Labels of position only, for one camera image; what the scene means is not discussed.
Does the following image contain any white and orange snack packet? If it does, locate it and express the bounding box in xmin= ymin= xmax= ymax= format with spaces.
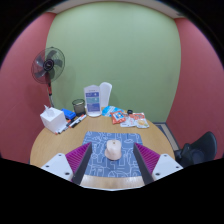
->
xmin=120 ymin=112 xmax=150 ymax=129

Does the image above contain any pale pink computer mouse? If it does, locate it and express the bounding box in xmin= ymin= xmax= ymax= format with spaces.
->
xmin=104 ymin=139 xmax=122 ymax=161

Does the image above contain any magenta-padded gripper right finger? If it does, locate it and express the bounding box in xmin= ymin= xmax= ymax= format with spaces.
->
xmin=133 ymin=142 xmax=185 ymax=185

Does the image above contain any light blue packet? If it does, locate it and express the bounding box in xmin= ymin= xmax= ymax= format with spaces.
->
xmin=101 ymin=105 xmax=116 ymax=117

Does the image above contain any black office chair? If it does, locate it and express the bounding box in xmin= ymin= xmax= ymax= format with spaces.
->
xmin=186 ymin=131 xmax=218 ymax=167

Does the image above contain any black whiteboard marker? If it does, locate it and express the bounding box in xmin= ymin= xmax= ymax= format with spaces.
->
xmin=68 ymin=113 xmax=88 ymax=129

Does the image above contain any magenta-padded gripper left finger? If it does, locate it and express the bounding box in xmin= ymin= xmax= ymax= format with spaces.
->
xmin=40 ymin=142 xmax=93 ymax=185

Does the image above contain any white tissue box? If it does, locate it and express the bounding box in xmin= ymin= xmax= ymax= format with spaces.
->
xmin=39 ymin=104 xmax=67 ymax=134

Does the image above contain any black standing fan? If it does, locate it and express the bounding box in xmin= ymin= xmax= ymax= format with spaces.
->
xmin=31 ymin=46 xmax=66 ymax=108

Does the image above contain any dark mesh pen cup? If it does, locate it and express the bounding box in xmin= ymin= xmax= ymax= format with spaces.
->
xmin=71 ymin=98 xmax=86 ymax=117

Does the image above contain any blue patterned mouse pad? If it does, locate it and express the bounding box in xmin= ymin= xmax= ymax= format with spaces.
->
xmin=80 ymin=130 xmax=145 ymax=178

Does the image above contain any blue whiteboard eraser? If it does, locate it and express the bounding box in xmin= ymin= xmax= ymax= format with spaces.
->
xmin=61 ymin=108 xmax=77 ymax=121

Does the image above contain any red whiteboard marker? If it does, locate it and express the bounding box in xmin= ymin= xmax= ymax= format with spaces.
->
xmin=54 ymin=121 xmax=72 ymax=135

